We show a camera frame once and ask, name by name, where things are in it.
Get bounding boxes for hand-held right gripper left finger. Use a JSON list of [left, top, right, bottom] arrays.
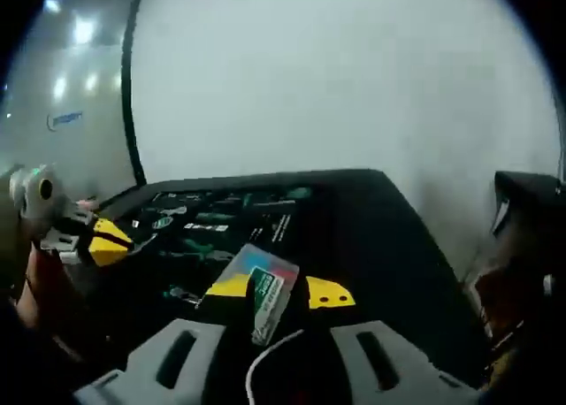
[[73, 275, 256, 405]]

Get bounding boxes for green label bit strip tool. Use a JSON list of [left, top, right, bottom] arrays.
[[182, 222, 232, 233]]

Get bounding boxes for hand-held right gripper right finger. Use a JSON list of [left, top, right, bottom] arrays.
[[304, 275, 483, 405]]

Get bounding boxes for dark brown object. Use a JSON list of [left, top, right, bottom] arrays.
[[472, 234, 566, 379]]

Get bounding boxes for black toolbox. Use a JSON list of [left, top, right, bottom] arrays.
[[88, 183, 319, 322]]

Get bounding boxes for white cable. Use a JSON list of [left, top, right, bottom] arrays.
[[244, 328, 307, 405]]

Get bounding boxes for black partition frame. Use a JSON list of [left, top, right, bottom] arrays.
[[119, 0, 148, 187]]

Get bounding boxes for green-handled pliers tool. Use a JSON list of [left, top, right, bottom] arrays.
[[175, 240, 236, 265]]

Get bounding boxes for small green white tool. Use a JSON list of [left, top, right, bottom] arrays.
[[166, 284, 203, 308]]

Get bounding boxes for black equipment stand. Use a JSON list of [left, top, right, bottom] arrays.
[[491, 169, 566, 247]]

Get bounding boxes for clear plastic tool case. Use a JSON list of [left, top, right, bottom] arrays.
[[211, 243, 302, 348]]

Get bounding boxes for blue logo sticker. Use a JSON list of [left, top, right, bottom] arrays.
[[45, 110, 86, 133]]

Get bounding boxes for silver metal tool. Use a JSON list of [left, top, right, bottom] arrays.
[[129, 232, 159, 256]]

